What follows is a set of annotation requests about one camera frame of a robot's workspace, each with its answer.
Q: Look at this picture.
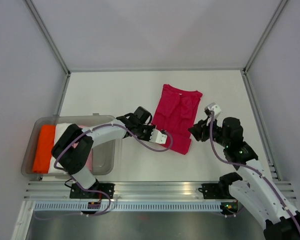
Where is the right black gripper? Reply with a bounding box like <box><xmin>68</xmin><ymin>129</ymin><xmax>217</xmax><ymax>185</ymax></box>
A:
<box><xmin>187</xmin><ymin>115</ymin><xmax>229</xmax><ymax>148</ymax></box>

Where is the magenta t shirt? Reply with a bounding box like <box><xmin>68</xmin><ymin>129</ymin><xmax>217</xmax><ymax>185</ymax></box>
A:
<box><xmin>152</xmin><ymin>84</ymin><xmax>203</xmax><ymax>155</ymax></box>

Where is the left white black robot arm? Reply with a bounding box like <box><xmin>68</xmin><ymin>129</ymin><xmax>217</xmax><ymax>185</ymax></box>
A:
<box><xmin>51</xmin><ymin>106</ymin><xmax>155</xmax><ymax>198</ymax></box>

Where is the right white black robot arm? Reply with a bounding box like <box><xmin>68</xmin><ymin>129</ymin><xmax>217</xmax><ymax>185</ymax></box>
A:
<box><xmin>188</xmin><ymin>117</ymin><xmax>300</xmax><ymax>240</ymax></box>

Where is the clear plastic bin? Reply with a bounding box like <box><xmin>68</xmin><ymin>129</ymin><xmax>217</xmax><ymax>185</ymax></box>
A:
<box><xmin>21</xmin><ymin>114</ymin><xmax>115</xmax><ymax>180</ymax></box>

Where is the pink rolled t shirt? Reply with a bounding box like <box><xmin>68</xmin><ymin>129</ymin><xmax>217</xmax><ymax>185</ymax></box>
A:
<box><xmin>73</xmin><ymin>125</ymin><xmax>93</xmax><ymax>171</ymax></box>

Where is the white rolled t shirt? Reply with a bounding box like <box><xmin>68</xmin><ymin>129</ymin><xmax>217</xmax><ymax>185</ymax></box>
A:
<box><xmin>48</xmin><ymin>123</ymin><xmax>71</xmax><ymax>174</ymax></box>

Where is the orange rolled t shirt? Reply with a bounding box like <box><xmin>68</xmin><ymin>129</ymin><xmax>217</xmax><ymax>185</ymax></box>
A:
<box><xmin>32</xmin><ymin>124</ymin><xmax>56</xmax><ymax>174</ymax></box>

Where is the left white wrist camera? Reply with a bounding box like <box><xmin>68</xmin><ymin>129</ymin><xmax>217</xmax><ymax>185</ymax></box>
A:
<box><xmin>149</xmin><ymin>129</ymin><xmax>168</xmax><ymax>145</ymax></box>

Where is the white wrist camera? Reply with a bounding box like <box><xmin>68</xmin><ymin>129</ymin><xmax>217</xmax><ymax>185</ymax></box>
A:
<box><xmin>204</xmin><ymin>102</ymin><xmax>222</xmax><ymax>117</ymax></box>
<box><xmin>149</xmin><ymin>129</ymin><xmax>168</xmax><ymax>145</ymax></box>

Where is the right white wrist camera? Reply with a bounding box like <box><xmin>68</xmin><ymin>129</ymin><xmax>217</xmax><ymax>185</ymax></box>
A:
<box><xmin>204</xmin><ymin>102</ymin><xmax>222</xmax><ymax>117</ymax></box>

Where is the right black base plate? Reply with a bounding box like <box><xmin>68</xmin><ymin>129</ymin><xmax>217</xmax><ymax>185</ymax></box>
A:
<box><xmin>198</xmin><ymin>183</ymin><xmax>234</xmax><ymax>200</ymax></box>

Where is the right aluminium frame post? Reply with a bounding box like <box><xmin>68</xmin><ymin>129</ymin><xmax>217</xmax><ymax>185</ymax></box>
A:
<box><xmin>242</xmin><ymin>0</ymin><xmax>289</xmax><ymax>75</ymax></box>

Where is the aluminium frame post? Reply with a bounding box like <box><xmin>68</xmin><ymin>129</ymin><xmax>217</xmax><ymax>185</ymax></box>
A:
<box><xmin>242</xmin><ymin>0</ymin><xmax>289</xmax><ymax>75</ymax></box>
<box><xmin>23</xmin><ymin>0</ymin><xmax>71</xmax><ymax>76</ymax></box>

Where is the white slotted cable duct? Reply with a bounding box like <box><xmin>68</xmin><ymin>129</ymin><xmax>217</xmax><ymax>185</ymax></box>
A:
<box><xmin>35</xmin><ymin>201</ymin><xmax>222</xmax><ymax>212</ymax></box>

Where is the aluminium mounting rail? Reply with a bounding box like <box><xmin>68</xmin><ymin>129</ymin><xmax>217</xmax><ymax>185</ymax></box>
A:
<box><xmin>24</xmin><ymin>181</ymin><xmax>297</xmax><ymax>201</ymax></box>

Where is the left aluminium frame post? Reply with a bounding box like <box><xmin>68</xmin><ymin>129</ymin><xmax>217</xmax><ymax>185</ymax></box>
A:
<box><xmin>23</xmin><ymin>0</ymin><xmax>71</xmax><ymax>76</ymax></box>

